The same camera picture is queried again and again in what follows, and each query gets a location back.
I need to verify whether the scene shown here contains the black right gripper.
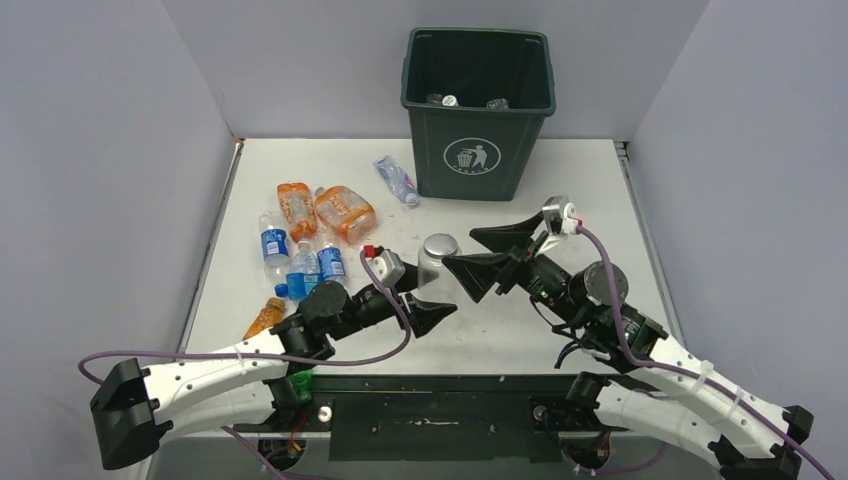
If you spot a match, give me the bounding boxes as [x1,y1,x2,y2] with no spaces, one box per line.
[439,211,586,327]

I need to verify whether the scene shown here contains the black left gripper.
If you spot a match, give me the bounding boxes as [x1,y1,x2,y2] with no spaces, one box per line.
[327,261,455,341]

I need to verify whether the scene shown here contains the blue label bottle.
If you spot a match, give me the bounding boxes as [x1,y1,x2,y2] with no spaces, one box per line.
[317,233,347,284]
[259,210,291,298]

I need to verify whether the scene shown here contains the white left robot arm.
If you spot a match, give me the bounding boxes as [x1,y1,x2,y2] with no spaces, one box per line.
[89,280,458,470]

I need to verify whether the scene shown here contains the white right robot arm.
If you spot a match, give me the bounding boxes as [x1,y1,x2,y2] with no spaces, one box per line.
[444,216,814,479]

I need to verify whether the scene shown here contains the dark green plastic trash bin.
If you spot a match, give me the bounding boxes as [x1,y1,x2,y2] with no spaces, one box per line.
[400,27,556,201]

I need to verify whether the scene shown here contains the bottles inside bin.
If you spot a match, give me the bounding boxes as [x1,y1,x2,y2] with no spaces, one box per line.
[424,93,510,110]

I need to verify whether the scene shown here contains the crushed clear bottle white cap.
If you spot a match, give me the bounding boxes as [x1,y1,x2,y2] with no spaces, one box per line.
[373,155,420,208]

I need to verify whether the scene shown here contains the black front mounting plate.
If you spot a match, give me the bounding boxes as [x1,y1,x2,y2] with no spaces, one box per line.
[237,374,605,462]

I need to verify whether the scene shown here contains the light blue water bottle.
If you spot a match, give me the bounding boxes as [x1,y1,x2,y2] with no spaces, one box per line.
[286,240,322,303]

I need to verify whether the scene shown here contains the crushed orange bottle middle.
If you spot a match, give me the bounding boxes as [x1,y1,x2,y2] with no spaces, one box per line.
[314,185,378,244]

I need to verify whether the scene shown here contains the crushed orange bottle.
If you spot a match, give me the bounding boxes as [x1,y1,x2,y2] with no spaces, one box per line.
[277,182,318,243]
[314,185,378,244]

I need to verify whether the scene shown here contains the green plastic bottle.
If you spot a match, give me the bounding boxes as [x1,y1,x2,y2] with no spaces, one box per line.
[287,369,313,401]

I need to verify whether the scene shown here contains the orange tea bottle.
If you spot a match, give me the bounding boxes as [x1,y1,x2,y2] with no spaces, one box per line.
[242,297,285,340]

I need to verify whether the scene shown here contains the crushed orange bottle far left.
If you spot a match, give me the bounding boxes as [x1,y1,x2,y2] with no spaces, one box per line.
[277,182,318,243]

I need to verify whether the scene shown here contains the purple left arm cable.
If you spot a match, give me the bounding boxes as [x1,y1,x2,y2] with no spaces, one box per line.
[78,248,413,480]

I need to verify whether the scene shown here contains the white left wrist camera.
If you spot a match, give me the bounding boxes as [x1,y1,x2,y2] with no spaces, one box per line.
[363,245,406,288]

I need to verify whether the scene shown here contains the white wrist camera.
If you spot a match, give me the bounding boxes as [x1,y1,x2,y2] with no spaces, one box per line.
[541,195,582,236]
[363,245,406,288]

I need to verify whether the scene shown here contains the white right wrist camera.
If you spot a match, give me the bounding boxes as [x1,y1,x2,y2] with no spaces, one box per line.
[541,195,582,236]

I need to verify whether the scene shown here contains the aluminium rail frame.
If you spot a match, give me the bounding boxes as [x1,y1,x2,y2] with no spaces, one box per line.
[612,140,735,440]

